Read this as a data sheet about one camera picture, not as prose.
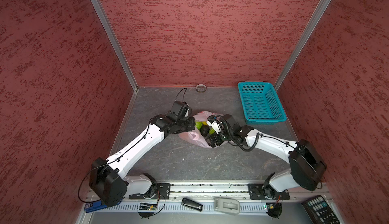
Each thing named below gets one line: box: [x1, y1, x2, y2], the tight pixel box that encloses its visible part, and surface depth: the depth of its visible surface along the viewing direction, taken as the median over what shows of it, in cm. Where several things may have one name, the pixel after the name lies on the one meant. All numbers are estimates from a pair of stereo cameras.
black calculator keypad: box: [300, 194, 341, 224], surface depth 69 cm
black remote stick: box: [181, 197, 204, 212], surface depth 70 cm
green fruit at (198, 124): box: [194, 121, 203, 130], surface depth 94 cm
